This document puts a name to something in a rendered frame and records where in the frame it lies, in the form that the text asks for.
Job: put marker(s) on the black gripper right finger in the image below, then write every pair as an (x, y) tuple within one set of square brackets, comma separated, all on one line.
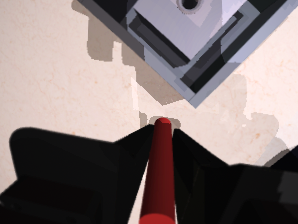
[(209, 191)]

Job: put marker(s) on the red peg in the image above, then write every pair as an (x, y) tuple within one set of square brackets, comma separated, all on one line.
[(158, 205)]

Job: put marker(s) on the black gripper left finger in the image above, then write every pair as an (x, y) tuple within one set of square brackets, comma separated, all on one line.
[(113, 169)]

